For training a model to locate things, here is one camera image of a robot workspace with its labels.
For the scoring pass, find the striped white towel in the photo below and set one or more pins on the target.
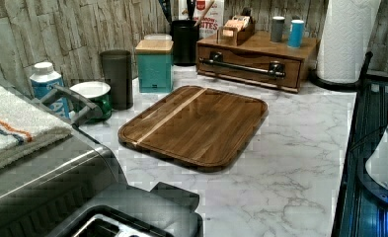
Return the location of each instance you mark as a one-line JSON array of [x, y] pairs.
[[25, 128]]

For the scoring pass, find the white and blue bottle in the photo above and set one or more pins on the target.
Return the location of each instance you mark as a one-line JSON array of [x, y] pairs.
[[43, 78]]

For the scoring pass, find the small wooden caddy with packets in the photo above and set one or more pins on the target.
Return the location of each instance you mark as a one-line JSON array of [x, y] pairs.
[[238, 29]]

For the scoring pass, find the black paper towel holder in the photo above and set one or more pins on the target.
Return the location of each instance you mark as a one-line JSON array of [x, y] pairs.
[[343, 87]]

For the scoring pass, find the wooden drawer with black handle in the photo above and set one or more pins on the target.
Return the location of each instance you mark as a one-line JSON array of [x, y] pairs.
[[248, 67]]

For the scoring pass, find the stainless steel toaster oven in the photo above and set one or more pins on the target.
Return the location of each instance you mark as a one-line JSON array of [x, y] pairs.
[[44, 193]]

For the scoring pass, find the white snack box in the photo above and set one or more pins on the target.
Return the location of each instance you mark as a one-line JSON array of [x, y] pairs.
[[211, 22]]

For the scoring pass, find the wooden cutting board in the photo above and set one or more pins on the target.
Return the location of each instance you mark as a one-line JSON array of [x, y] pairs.
[[196, 127]]

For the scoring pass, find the wooden spoon handle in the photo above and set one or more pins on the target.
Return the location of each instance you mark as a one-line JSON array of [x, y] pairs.
[[203, 14]]

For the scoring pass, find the black utensil holder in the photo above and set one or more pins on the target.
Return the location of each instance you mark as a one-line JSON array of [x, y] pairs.
[[184, 34]]

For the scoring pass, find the black toaster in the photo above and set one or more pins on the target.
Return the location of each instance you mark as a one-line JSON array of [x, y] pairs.
[[124, 211]]

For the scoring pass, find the dark grey cylindrical tumbler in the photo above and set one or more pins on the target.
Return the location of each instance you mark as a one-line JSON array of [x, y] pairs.
[[116, 65]]

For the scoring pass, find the white paper towel roll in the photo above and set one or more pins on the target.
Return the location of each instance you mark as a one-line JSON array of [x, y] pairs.
[[345, 38]]

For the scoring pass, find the blue shaker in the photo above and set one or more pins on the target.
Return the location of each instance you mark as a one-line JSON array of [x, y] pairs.
[[296, 33]]

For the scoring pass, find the green mug white inside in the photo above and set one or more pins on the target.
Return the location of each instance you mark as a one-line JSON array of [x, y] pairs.
[[98, 93]]

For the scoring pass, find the wooden drawer cabinet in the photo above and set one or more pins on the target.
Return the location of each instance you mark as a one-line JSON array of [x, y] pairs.
[[260, 42]]

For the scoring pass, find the teal canister with wooden lid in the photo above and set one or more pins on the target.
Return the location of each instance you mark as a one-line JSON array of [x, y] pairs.
[[155, 63]]

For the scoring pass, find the grey shaker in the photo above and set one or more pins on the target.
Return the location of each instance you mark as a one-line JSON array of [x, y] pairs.
[[277, 28]]

